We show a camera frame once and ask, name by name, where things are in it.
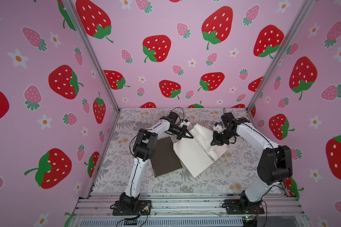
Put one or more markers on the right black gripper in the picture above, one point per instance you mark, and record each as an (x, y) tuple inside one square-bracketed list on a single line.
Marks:
[(222, 135)]

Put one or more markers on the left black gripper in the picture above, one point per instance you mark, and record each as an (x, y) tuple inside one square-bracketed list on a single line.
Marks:
[(183, 131)]

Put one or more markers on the white spiral notebook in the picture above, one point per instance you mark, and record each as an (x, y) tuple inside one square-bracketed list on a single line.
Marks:
[(197, 154)]

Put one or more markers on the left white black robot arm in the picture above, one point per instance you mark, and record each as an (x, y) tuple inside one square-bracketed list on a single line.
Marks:
[(144, 149)]

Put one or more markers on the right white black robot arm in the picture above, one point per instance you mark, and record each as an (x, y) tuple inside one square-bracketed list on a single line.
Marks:
[(275, 164)]

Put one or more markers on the dark brown spiral notebook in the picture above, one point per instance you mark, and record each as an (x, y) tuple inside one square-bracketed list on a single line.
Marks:
[(165, 159)]

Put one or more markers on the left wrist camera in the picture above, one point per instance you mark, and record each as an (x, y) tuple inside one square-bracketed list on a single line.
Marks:
[(188, 124)]

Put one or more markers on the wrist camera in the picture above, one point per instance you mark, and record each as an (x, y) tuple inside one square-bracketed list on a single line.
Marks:
[(218, 127), (188, 124)]

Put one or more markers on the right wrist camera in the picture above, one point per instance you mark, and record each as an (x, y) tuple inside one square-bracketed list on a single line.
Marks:
[(218, 127)]

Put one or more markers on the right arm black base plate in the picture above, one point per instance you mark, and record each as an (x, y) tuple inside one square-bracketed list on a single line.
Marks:
[(241, 207)]

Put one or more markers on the aluminium frame rail base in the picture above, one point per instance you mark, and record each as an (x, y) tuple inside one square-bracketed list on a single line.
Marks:
[(189, 210)]

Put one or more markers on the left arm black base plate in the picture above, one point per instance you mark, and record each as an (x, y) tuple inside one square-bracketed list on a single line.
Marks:
[(142, 207)]

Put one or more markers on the right aluminium corner post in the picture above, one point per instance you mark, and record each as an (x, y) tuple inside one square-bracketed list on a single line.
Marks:
[(295, 26)]

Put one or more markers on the aluminium corner post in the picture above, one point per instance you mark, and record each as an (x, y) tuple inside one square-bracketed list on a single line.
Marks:
[(74, 17), (295, 26)]

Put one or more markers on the left aluminium corner post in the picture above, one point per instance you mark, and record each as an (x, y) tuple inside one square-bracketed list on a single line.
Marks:
[(74, 17)]

